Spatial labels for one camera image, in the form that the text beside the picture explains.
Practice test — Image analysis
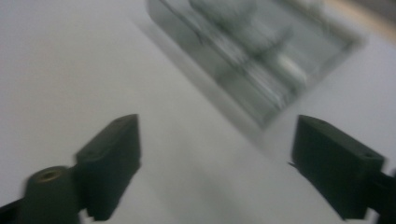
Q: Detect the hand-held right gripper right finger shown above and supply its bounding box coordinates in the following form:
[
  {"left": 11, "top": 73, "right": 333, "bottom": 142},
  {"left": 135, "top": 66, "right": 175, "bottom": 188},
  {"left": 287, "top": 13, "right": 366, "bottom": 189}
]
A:
[{"left": 288, "top": 114, "right": 386, "bottom": 221}]

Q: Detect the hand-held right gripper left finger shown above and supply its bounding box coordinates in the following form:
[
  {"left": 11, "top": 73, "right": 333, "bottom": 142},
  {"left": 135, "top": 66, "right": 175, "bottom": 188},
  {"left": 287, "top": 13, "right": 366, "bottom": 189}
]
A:
[{"left": 74, "top": 113, "right": 142, "bottom": 222}]

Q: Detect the clear plastic storage box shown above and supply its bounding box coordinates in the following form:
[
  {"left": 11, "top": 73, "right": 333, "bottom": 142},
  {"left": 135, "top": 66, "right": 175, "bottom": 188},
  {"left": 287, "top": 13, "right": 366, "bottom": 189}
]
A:
[{"left": 146, "top": 0, "right": 365, "bottom": 130}]

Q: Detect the grey cloth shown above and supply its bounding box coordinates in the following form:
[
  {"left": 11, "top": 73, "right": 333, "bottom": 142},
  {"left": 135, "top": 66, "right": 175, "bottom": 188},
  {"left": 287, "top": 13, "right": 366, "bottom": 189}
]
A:
[{"left": 190, "top": 0, "right": 295, "bottom": 57}]

